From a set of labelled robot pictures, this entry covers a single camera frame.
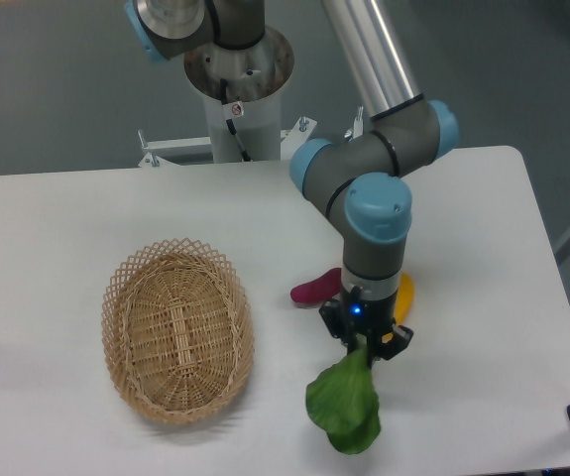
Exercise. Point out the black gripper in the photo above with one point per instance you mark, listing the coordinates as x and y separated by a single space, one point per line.
353 315

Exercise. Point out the green leafy vegetable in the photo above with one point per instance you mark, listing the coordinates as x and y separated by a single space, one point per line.
343 402

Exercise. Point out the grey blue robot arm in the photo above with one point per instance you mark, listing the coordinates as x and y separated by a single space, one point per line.
240 66

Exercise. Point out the yellow pepper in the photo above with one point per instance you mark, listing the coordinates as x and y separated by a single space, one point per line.
395 313

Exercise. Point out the purple sweet potato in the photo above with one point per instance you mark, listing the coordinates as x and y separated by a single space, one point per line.
319 289

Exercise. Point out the woven wicker basket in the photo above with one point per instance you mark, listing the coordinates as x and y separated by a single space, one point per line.
177 331

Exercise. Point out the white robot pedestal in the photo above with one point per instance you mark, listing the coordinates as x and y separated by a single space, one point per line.
237 132

